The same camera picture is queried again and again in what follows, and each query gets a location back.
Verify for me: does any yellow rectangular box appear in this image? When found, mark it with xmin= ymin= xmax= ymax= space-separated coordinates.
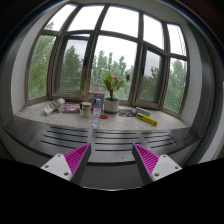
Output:
xmin=136 ymin=113 xmax=158 ymax=126

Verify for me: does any clear plastic water bottle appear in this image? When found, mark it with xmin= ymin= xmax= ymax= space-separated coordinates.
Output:
xmin=92 ymin=99 xmax=101 ymax=128

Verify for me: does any dark patterned flat packet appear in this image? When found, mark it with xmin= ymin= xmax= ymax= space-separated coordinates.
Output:
xmin=118 ymin=109 xmax=136 ymax=117

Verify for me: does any dark slotted radiator cover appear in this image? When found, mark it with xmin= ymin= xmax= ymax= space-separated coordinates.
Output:
xmin=4 ymin=116 xmax=200 ymax=164

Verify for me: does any blue patterned small box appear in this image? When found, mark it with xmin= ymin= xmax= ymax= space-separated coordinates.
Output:
xmin=136 ymin=107 xmax=151 ymax=117

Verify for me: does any crumpled white plastic package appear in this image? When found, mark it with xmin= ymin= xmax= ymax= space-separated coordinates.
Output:
xmin=43 ymin=98 xmax=65 ymax=115

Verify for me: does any potted plant in white pot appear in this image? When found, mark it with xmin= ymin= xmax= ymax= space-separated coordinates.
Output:
xmin=103 ymin=73 xmax=124 ymax=114

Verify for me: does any dark window frame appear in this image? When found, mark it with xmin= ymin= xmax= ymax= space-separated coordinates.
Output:
xmin=25 ymin=3 xmax=188 ymax=116

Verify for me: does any flat colourful book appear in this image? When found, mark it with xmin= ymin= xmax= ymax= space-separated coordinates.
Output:
xmin=64 ymin=104 xmax=80 ymax=113

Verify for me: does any red bottle cap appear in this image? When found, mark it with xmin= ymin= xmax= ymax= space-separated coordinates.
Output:
xmin=100 ymin=115 xmax=108 ymax=119

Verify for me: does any small green plant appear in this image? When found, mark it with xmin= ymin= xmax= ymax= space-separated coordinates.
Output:
xmin=80 ymin=79 xmax=89 ymax=97

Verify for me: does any white mug with dark rim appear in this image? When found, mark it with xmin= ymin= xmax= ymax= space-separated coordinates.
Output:
xmin=80 ymin=102 xmax=91 ymax=118

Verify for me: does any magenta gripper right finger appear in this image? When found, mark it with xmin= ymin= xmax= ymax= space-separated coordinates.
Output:
xmin=132 ymin=144 xmax=181 ymax=185

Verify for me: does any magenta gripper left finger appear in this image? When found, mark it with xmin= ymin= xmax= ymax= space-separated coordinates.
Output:
xmin=42 ymin=143 xmax=91 ymax=185

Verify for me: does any pink cardboard box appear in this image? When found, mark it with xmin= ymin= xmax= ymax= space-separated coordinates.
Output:
xmin=86 ymin=91 xmax=104 ymax=102

